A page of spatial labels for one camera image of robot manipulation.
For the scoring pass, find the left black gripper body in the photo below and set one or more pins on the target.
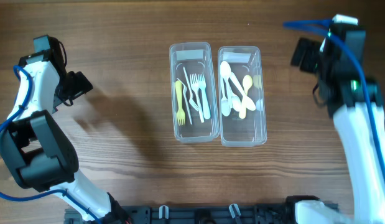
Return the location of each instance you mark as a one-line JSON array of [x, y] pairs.
[[73, 86]]

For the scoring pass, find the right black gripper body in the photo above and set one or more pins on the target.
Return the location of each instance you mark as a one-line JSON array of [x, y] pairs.
[[310, 61]]

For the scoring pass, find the yellow plastic spoon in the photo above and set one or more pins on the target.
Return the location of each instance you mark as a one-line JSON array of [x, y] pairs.
[[247, 103]]

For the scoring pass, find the white plastic spoon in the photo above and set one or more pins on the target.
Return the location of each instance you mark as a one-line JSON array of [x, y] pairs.
[[225, 72], [238, 85], [233, 100]]

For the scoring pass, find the white spoon crossing yellow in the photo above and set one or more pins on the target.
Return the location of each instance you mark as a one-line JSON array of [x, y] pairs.
[[225, 108]]

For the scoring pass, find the light blue plastic fork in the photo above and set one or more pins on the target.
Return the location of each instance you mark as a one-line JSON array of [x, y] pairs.
[[202, 86]]

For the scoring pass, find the white plastic fork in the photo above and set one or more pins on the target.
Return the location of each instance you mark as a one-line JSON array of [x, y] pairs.
[[184, 89], [195, 88], [191, 101]]

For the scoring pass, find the yellow plastic fork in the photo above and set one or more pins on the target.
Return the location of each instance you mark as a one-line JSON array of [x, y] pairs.
[[180, 111]]

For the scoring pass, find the clear plastic container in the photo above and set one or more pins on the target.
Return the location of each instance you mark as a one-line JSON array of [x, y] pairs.
[[252, 130], [196, 58]]

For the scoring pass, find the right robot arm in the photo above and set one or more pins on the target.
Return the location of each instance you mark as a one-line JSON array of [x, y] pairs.
[[355, 104]]

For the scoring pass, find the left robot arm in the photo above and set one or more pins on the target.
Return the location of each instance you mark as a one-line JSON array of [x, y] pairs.
[[36, 151]]

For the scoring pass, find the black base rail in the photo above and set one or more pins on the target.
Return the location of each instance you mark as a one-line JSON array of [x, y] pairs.
[[273, 213]]

